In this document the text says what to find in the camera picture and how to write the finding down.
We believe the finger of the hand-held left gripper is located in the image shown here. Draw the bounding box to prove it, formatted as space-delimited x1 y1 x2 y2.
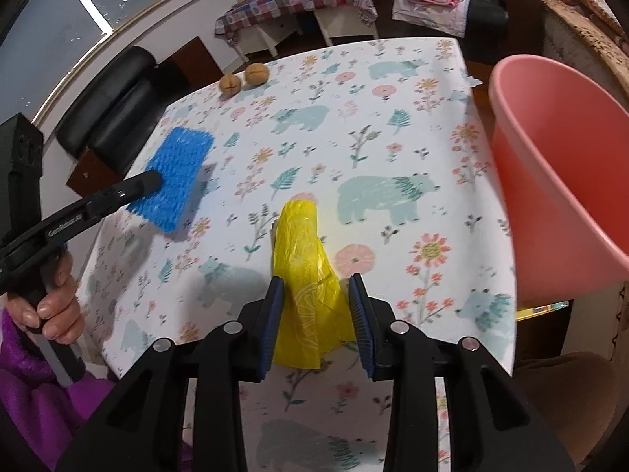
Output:
74 170 163 222

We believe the yellow cardboard box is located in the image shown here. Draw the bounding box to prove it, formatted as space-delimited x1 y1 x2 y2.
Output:
516 300 573 323

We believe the person's left hand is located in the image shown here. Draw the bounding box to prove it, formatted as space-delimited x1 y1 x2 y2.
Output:
5 251 82 345

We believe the yellow plastic bag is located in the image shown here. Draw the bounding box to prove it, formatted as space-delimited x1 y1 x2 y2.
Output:
272 197 357 369

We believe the person's left forearm purple sleeve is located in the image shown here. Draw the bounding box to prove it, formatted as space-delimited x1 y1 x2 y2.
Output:
0 307 129 472

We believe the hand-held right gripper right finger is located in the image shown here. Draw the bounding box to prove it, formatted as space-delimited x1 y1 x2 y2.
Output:
348 273 576 472

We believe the blue foam net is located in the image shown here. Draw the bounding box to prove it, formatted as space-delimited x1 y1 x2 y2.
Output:
124 126 215 234

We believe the bed with beige skirt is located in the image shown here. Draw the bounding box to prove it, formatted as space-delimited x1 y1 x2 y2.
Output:
538 0 629 94

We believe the brown round stool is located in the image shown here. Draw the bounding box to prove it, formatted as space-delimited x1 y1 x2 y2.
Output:
513 351 622 472

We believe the pink plastic bin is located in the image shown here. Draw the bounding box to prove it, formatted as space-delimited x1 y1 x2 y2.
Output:
489 55 629 308

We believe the black leather armchair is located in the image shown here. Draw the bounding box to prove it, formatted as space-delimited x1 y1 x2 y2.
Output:
54 46 173 196

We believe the black leather sofa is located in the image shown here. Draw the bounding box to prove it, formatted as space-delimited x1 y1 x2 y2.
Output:
361 0 546 67

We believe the large curved window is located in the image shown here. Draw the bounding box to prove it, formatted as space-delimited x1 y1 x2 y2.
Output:
0 0 276 124

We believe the brown wooden side table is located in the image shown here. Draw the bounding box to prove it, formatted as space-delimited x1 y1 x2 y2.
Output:
156 35 222 90

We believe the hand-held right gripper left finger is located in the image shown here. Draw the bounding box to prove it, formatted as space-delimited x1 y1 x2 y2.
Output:
55 275 287 472

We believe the white wooden stool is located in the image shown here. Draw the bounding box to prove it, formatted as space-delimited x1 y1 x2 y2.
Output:
231 17 303 62
314 7 379 46

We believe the white patterned cloth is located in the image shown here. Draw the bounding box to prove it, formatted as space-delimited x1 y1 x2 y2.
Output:
392 0 477 37

